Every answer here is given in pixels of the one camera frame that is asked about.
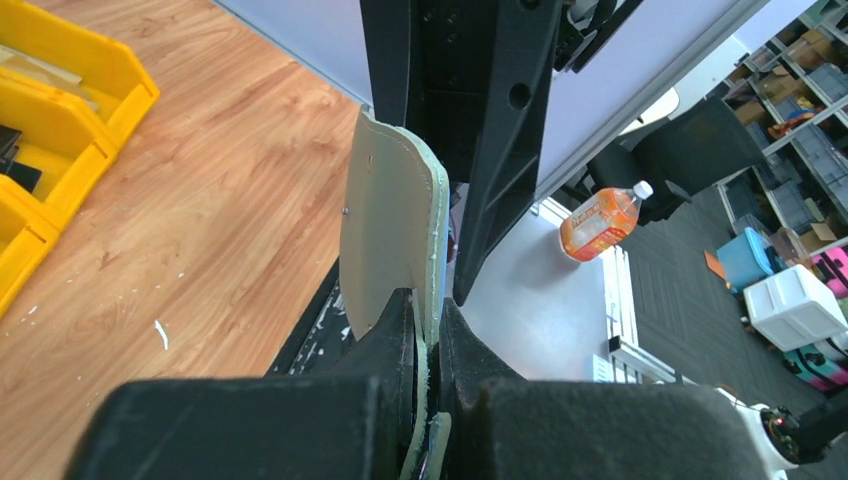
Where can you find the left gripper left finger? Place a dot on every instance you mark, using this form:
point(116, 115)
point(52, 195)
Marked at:
point(351, 421)

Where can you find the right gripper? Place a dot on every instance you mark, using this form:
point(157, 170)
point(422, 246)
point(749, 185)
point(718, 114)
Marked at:
point(467, 57)

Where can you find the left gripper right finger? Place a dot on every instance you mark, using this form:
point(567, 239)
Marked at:
point(508, 427)

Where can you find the green card holder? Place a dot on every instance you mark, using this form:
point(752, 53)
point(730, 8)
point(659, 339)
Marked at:
point(394, 235)

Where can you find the black cards stack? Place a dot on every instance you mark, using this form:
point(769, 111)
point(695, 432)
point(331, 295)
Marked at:
point(25, 176)

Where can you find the gold cards stack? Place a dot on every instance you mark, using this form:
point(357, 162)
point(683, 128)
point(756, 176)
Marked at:
point(44, 72)

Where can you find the orange drink bottle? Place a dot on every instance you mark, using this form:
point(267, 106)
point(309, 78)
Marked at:
point(602, 221)

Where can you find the black office chair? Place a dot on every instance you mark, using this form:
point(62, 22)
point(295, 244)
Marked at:
point(680, 158)

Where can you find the white storage box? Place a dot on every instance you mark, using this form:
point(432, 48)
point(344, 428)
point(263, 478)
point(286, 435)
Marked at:
point(793, 309)

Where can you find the yellow three-compartment bin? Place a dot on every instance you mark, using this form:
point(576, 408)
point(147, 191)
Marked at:
point(71, 144)

